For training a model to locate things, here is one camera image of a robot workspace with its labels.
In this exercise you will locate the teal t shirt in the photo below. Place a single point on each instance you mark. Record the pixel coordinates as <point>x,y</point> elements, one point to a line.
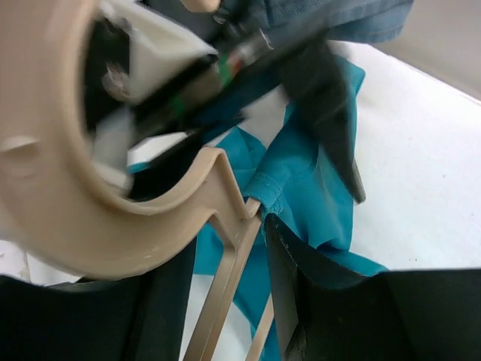
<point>294,179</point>

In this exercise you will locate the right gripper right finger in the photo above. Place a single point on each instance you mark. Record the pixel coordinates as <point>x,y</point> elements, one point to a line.
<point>325,311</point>

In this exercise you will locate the blue denim jeans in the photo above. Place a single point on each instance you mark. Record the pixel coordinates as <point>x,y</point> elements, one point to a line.
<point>367,22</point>

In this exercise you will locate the beige hanger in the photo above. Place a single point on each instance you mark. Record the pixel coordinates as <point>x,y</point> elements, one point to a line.
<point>55,202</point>

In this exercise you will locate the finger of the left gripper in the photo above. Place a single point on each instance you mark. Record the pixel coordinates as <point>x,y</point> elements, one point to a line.
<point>313,79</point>

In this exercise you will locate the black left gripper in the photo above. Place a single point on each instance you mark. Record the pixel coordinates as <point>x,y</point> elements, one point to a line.
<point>141,151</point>

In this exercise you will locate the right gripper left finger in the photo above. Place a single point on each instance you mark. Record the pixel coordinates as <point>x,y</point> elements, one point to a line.
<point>137,318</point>

